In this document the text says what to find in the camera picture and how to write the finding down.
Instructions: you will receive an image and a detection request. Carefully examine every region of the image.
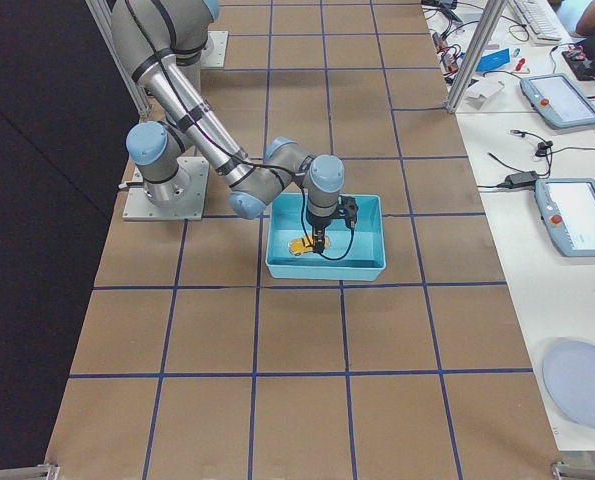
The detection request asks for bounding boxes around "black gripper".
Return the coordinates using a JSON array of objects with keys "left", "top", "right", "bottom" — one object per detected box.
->
[{"left": 306, "top": 197, "right": 342, "bottom": 254}]

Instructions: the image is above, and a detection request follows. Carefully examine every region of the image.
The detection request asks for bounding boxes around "yellow beetle toy car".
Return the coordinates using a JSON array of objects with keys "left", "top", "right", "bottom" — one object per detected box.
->
[{"left": 288, "top": 235, "right": 330, "bottom": 256}]

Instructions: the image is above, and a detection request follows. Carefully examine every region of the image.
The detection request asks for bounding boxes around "person's forearm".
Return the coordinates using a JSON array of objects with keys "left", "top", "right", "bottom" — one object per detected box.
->
[{"left": 574, "top": 0, "right": 595, "bottom": 37}]

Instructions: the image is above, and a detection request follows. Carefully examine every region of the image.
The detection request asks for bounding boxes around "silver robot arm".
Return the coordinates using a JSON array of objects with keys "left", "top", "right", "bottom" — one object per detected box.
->
[{"left": 111, "top": 1, "right": 358, "bottom": 254}]

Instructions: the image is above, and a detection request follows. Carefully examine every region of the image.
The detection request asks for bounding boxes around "light blue plastic bin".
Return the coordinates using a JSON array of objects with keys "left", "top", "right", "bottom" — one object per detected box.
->
[{"left": 265, "top": 192, "right": 388, "bottom": 282}]

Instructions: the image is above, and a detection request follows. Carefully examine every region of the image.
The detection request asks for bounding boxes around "white folded cardboard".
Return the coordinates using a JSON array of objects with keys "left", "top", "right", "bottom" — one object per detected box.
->
[{"left": 463, "top": 79, "right": 505, "bottom": 109}]

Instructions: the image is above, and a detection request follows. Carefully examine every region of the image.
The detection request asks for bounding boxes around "black power adapter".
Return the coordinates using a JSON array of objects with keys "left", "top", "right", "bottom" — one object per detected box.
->
[{"left": 503, "top": 170, "right": 539, "bottom": 190}]

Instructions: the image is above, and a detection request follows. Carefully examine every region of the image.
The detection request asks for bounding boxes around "blue flat box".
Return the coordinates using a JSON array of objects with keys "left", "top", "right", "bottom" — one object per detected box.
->
[{"left": 475, "top": 48, "right": 510, "bottom": 72}]

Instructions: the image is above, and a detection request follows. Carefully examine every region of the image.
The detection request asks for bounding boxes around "near teach pendant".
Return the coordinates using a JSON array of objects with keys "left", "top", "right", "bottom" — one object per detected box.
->
[{"left": 534, "top": 178, "right": 595, "bottom": 257}]

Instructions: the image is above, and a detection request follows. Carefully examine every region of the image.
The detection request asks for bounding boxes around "teach pendant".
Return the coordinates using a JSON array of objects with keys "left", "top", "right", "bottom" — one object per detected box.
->
[
  {"left": 519, "top": 74, "right": 595, "bottom": 129},
  {"left": 534, "top": 178, "right": 595, "bottom": 257}
]

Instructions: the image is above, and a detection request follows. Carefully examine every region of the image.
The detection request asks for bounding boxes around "far teach pendant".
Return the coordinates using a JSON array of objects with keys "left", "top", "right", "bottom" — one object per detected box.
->
[{"left": 519, "top": 74, "right": 595, "bottom": 129}]

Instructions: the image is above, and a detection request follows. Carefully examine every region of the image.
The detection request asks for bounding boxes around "light blue round plate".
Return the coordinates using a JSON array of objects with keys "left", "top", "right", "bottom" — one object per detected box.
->
[{"left": 542, "top": 340, "right": 595, "bottom": 429}]

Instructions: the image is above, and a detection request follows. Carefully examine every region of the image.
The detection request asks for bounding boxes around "white keyboard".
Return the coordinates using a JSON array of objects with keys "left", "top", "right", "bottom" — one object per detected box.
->
[{"left": 509, "top": 0, "right": 562, "bottom": 43}]

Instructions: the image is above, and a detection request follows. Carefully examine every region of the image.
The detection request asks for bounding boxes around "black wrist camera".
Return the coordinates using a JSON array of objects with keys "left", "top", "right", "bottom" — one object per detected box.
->
[{"left": 338, "top": 195, "right": 358, "bottom": 230}]

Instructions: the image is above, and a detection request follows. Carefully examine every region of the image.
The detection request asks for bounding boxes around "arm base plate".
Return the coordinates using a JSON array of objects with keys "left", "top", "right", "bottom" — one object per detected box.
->
[
  {"left": 120, "top": 156, "right": 209, "bottom": 221},
  {"left": 201, "top": 31, "right": 229, "bottom": 70}
]

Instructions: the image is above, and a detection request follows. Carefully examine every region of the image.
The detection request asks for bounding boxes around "aluminium frame post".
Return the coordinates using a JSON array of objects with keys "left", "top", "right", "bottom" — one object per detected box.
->
[{"left": 445, "top": 0, "right": 506, "bottom": 113}]

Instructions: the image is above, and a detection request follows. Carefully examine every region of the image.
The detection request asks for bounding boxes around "right corner aluminium bracket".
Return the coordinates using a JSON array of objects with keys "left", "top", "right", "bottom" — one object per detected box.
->
[{"left": 551, "top": 462, "right": 595, "bottom": 480}]

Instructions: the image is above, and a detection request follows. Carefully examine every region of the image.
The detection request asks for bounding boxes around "corner aluminium bracket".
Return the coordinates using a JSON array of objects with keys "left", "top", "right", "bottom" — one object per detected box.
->
[
  {"left": 551, "top": 462, "right": 595, "bottom": 480},
  {"left": 0, "top": 463, "right": 60, "bottom": 480}
]

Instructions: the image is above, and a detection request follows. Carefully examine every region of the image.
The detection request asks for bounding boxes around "left corner aluminium bracket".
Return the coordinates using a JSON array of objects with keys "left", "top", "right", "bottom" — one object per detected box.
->
[{"left": 0, "top": 463, "right": 60, "bottom": 480}]

